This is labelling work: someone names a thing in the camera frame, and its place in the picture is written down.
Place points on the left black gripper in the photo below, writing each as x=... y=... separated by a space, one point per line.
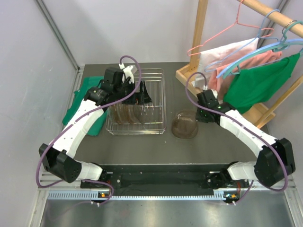
x=138 y=98

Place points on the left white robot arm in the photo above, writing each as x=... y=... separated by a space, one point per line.
x=57 y=158

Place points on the wooden clothes rack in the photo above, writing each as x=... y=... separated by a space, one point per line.
x=259 y=114

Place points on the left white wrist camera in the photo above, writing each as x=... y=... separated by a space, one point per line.
x=128 y=72

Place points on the wire dish rack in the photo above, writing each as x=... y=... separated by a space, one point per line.
x=155 y=121

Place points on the folded green t-shirt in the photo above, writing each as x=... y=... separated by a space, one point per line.
x=78 y=97

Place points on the green hanging garment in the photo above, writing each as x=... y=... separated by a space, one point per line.
x=258 y=85

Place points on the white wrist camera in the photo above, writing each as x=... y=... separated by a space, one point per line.
x=214 y=92
x=128 y=72

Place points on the white hanging garment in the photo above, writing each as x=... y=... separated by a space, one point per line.
x=200 y=80

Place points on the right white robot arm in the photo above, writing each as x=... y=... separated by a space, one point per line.
x=275 y=157

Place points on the pink hanging garment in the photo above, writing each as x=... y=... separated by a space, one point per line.
x=222 y=85

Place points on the slotted cable duct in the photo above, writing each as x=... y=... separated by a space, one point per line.
x=100 y=195

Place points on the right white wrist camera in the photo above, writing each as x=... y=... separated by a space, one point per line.
x=214 y=92

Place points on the light blue plastic hanger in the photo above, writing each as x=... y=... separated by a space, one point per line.
x=278 y=46

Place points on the clear glass plate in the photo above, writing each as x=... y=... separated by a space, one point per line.
x=131 y=116
x=112 y=114
x=125 y=114

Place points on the aluminium frame profile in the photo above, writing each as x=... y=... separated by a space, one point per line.
x=56 y=32

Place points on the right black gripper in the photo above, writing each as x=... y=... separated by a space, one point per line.
x=200 y=118

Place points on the pink wire hanger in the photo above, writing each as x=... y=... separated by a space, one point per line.
x=236 y=22

